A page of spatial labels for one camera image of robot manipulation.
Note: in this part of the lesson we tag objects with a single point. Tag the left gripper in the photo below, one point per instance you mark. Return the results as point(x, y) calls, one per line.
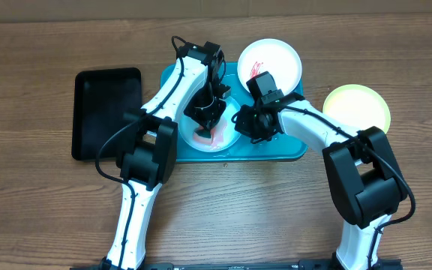
point(208, 121)

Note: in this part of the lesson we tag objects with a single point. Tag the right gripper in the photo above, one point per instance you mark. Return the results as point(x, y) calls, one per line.
point(244, 128)

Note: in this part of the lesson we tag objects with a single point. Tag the green and pink sponge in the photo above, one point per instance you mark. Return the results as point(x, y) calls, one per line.
point(205, 135)

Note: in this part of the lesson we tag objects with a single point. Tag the light blue plate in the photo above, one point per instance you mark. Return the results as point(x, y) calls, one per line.
point(221, 137)

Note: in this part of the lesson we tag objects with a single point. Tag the white plate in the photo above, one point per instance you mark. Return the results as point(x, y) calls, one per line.
point(272, 55)

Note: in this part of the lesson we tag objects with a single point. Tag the yellow-green rimmed plate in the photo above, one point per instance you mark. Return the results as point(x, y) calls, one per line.
point(358, 106)

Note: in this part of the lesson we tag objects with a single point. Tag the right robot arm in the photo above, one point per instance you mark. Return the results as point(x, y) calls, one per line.
point(364, 179)

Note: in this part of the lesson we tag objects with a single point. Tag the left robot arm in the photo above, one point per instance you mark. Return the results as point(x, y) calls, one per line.
point(147, 145)

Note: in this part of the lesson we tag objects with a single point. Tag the teal plastic tray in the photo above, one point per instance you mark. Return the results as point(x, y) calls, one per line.
point(281, 148)

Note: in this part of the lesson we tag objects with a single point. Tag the black plastic tray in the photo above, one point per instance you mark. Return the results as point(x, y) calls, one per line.
point(101, 97)

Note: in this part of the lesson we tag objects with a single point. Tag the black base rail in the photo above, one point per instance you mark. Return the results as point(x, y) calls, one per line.
point(234, 265)

